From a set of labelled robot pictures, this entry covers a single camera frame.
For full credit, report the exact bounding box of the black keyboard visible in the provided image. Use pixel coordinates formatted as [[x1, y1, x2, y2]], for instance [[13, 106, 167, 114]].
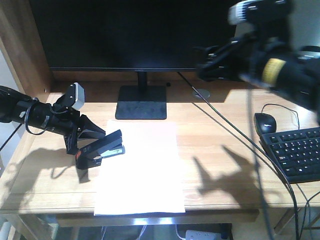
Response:
[[260, 127, 320, 184]]

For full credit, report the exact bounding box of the black monitor cable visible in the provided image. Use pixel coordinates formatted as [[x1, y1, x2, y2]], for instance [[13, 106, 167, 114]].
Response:
[[176, 71, 301, 240]]

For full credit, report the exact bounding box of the black computer monitor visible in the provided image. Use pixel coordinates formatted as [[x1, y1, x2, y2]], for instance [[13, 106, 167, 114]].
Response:
[[30, 0, 236, 120]]

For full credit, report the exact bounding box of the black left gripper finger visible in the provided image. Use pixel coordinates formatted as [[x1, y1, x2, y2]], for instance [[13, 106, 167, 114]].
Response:
[[77, 114, 105, 139], [63, 129, 78, 155]]

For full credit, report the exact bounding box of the black computer mouse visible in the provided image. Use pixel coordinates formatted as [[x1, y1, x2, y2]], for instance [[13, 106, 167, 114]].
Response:
[[253, 112, 277, 136]]

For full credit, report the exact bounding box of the white paper sheet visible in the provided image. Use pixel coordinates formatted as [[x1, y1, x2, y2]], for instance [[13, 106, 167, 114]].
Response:
[[94, 120, 185, 216]]

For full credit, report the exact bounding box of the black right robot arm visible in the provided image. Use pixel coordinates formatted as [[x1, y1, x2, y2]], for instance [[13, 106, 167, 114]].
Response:
[[196, 34, 320, 120]]

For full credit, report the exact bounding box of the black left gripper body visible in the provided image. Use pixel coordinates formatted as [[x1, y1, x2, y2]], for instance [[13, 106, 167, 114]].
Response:
[[48, 109, 83, 156]]

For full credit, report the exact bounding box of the grey desk cable grommet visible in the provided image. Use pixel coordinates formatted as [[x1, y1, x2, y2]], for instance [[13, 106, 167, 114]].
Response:
[[192, 88, 211, 99]]

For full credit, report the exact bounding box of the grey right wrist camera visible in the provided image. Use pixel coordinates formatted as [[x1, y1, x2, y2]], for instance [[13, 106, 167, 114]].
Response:
[[227, 0, 293, 26]]

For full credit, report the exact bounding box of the white power strip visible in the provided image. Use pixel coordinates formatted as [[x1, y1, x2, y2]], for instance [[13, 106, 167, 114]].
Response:
[[185, 230, 221, 240]]

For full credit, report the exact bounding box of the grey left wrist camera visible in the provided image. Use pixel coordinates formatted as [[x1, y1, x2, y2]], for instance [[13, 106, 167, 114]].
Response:
[[64, 82, 85, 111]]

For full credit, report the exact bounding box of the black stapler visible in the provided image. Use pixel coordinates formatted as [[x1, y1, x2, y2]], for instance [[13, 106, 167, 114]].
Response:
[[75, 129, 125, 170]]

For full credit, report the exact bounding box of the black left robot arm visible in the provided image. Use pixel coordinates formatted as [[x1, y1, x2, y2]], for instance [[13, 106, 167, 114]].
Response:
[[0, 82, 105, 155]]

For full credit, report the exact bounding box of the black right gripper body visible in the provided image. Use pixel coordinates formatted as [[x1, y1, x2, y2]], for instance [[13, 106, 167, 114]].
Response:
[[195, 34, 288, 85]]

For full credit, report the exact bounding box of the wooden desk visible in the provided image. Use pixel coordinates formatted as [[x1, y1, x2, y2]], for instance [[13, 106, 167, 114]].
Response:
[[0, 71, 317, 240]]

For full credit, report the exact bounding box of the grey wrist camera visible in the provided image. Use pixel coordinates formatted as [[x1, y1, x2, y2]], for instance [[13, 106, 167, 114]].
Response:
[[227, 0, 293, 26], [64, 82, 85, 111]]

